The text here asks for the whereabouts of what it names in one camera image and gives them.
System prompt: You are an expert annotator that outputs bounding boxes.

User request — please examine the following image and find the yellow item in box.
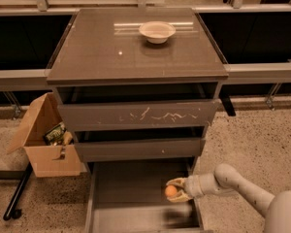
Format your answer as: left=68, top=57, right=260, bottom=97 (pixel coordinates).
left=63, top=131, right=73, bottom=146

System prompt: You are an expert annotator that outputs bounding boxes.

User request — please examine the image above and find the metal railing beam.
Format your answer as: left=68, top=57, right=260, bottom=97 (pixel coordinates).
left=0, top=62, right=291, bottom=91

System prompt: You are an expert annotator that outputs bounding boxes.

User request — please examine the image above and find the green snack bag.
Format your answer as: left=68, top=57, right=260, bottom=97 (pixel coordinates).
left=43, top=122, right=66, bottom=146

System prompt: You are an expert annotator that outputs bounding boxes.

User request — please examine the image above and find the white bowl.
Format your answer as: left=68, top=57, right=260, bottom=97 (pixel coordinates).
left=139, top=21, right=176, bottom=44

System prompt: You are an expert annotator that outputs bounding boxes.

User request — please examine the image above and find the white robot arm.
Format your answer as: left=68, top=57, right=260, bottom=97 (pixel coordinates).
left=165, top=163, right=291, bottom=233

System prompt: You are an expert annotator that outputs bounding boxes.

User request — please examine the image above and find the black table leg with caster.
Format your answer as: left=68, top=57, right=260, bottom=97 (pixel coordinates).
left=0, top=163, right=33, bottom=221

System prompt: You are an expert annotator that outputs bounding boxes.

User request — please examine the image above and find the grey middle drawer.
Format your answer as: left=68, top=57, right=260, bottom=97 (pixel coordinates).
left=75, top=138, right=205, bottom=162

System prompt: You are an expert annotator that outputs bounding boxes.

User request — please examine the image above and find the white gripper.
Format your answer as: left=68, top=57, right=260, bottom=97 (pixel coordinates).
left=166, top=175, right=204, bottom=203

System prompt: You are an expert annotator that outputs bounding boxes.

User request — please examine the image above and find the orange fruit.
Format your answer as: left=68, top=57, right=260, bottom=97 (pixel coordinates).
left=165, top=185, right=178, bottom=197

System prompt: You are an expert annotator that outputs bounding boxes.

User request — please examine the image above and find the grey top drawer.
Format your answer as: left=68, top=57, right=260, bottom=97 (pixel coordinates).
left=58, top=99, right=218, bottom=132

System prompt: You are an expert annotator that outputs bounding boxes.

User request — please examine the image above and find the grey drawer cabinet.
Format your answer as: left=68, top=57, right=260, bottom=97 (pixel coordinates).
left=46, top=7, right=230, bottom=167

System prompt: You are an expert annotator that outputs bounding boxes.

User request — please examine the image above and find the cardboard box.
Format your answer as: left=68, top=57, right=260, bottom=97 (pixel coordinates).
left=7, top=92, right=82, bottom=178

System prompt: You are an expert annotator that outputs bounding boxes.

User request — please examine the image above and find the grey open bottom drawer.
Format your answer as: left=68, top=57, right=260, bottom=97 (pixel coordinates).
left=84, top=158, right=213, bottom=233

